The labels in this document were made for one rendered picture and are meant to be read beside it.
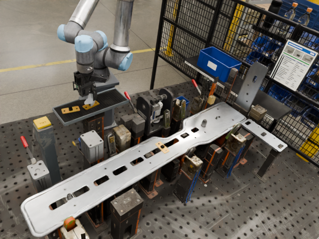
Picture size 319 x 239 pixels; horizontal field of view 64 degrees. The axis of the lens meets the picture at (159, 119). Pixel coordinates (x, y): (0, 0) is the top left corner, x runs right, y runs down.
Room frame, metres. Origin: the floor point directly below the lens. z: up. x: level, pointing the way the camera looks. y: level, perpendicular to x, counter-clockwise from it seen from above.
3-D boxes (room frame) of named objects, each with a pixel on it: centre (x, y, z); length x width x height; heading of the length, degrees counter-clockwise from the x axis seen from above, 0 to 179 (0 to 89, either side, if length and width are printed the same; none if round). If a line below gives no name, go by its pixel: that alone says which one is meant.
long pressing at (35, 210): (0.93, -0.04, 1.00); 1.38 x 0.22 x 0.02; 137
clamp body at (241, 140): (1.11, -0.47, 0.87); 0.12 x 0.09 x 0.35; 47
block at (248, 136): (1.22, -0.55, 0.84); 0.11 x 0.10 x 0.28; 47
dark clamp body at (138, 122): (1.06, 0.12, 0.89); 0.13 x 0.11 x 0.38; 47
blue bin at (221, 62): (1.87, -0.38, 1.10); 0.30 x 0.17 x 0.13; 47
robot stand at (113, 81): (1.37, 0.44, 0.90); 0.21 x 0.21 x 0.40; 38
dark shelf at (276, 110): (1.75, -0.51, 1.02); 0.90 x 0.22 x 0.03; 47
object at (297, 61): (1.63, -0.81, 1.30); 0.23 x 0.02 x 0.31; 47
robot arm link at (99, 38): (1.09, 0.37, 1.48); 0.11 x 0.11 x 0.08; 79
